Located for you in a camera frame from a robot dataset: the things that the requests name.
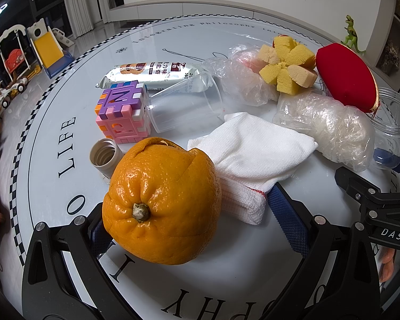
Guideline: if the clear wrap bundle white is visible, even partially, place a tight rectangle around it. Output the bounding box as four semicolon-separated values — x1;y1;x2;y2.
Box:
273;91;375;172

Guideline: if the orange fruit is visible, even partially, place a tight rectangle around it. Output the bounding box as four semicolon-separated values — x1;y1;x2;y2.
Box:
102;137;222;265

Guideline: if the beige threaded bottle cap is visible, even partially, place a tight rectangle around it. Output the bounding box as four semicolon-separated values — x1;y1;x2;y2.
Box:
89;138;124;178

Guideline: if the white cloth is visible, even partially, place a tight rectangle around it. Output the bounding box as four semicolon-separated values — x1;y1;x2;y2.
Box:
188;112;318;225

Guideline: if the yellow sponge flower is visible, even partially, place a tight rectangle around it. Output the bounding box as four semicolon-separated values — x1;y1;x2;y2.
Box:
258;35;318;95

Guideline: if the pink purple puzzle cube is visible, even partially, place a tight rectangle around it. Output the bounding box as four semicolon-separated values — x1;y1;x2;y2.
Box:
94;80;151;144

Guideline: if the clear bag pink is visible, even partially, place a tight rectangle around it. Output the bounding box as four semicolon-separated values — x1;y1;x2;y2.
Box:
202;44;279;107

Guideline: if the clear plastic cup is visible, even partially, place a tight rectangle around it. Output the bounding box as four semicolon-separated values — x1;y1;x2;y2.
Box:
146;71;223;133

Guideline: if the white snack wrapper packet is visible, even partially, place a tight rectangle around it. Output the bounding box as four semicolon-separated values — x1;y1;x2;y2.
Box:
96;61;206;91

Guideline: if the person's right hand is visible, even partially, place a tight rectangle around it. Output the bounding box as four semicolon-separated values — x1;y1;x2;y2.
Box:
379;247;395;283

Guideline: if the clear plastic jar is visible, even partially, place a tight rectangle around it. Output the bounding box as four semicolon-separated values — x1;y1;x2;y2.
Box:
368;87;400;169

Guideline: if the green toy dinosaur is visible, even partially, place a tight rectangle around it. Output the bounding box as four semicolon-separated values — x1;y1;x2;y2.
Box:
342;14;365;54

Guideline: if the white toy car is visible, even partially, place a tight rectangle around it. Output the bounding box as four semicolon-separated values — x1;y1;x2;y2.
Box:
0;77;29;109

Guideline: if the yellow toy slide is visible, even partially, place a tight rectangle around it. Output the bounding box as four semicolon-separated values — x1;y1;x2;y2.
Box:
27;18;74;79

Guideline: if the toy swing red seat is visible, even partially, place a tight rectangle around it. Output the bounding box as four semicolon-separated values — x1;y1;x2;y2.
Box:
0;24;37;86

